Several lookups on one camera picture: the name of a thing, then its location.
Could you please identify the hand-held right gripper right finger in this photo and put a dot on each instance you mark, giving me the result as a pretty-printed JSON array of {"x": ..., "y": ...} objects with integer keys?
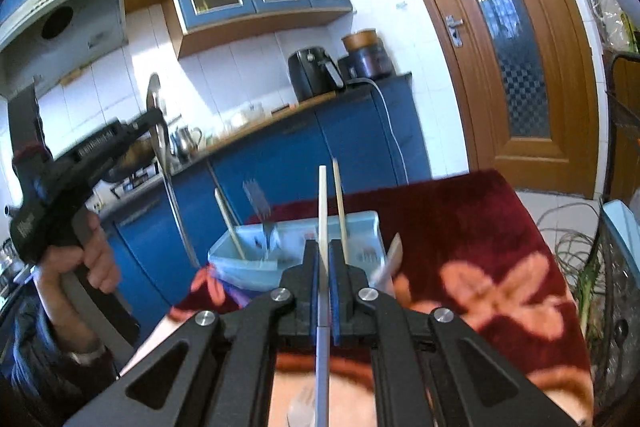
[{"x": 335, "y": 299}]

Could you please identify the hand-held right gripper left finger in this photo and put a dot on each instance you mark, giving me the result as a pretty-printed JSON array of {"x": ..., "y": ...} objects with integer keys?
[{"x": 313, "y": 302}]

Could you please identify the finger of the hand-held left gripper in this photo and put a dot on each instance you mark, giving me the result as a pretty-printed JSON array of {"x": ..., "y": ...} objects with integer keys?
[{"x": 150, "y": 122}]

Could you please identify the light blue utensil holder box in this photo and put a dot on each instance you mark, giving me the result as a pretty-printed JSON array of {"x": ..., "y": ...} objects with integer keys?
[{"x": 250, "y": 269}]

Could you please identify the white utensil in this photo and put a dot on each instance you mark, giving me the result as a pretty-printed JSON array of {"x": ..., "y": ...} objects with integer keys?
[{"x": 392, "y": 257}]

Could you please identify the stainless steel spoon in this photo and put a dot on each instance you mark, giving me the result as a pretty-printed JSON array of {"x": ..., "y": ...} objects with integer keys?
[{"x": 172, "y": 192}]

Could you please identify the white and silver chopstick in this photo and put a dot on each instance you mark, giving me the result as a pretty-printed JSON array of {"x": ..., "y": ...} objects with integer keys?
[{"x": 322, "y": 207}]

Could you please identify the wooden chopstick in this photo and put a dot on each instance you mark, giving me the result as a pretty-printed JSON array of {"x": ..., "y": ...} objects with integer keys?
[
  {"x": 340, "y": 202},
  {"x": 227, "y": 222}
]

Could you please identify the stainless steel fork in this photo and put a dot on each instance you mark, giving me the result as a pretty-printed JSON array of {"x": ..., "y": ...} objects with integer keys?
[{"x": 260, "y": 202}]

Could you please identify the person's left forearm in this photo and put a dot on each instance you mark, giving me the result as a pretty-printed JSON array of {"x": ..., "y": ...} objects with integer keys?
[{"x": 30, "y": 357}]

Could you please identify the person's left hand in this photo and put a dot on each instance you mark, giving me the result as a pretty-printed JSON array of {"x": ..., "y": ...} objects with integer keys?
[{"x": 102, "y": 257}]

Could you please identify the stainless steel kettle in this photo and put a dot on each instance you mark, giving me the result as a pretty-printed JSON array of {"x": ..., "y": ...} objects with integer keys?
[{"x": 185, "y": 142}]

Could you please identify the gas stove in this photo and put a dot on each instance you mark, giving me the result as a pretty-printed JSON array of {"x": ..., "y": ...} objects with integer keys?
[{"x": 135, "y": 187}]

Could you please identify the clear plastic containers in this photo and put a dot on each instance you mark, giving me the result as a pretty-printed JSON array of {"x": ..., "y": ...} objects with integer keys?
[{"x": 245, "y": 117}]

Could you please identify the dark kitchen countertop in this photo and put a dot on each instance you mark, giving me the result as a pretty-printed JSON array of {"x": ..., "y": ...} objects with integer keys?
[{"x": 280, "y": 114}]

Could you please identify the range hood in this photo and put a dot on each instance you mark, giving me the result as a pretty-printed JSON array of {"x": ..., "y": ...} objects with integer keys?
[{"x": 60, "y": 27}]

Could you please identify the blue base cabinets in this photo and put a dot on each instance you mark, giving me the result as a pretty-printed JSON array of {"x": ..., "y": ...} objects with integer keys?
[{"x": 300, "y": 147}]

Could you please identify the pink and maroon floral blanket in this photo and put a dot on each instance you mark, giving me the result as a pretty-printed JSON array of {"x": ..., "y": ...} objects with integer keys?
[{"x": 475, "y": 232}]

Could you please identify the black air fryer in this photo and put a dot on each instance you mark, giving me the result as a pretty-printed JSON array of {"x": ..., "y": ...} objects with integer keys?
[{"x": 312, "y": 74}]

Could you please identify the wristwatch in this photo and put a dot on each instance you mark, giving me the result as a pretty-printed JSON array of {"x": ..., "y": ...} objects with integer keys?
[{"x": 87, "y": 353}]

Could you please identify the brown pot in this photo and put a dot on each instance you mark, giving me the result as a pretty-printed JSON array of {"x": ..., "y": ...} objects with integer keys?
[{"x": 360, "y": 39}]

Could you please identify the dark rice cooker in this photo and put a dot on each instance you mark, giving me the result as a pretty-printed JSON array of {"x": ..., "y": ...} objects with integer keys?
[{"x": 367, "y": 62}]

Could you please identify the green onion bunch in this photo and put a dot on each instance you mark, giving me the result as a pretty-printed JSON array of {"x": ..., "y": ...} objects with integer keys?
[{"x": 585, "y": 287}]

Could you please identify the dark mesh basket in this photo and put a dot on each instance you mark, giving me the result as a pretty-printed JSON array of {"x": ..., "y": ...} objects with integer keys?
[{"x": 617, "y": 307}]

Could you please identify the blue glass-door wall cabinet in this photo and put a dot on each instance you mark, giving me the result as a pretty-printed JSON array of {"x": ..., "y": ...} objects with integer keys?
[{"x": 240, "y": 14}]

